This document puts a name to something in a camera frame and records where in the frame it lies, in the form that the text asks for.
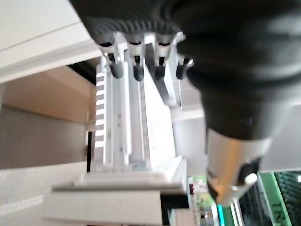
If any green printed box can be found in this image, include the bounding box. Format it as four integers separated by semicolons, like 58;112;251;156
237;171;301;226

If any colourful printed drink carton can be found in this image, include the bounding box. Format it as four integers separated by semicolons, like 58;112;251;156
187;174;214;226

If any white refrigerator door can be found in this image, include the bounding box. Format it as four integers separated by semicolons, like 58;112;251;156
41;155;189;226

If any beige wooden panel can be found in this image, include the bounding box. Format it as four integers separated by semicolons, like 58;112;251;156
0;65;96;128

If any white refrigerator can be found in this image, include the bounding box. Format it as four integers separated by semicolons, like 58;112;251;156
93;32;189;176

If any teal edged package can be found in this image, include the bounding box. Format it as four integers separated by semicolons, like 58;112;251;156
215;204;225;226

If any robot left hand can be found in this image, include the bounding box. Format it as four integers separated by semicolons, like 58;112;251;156
69;0;301;207

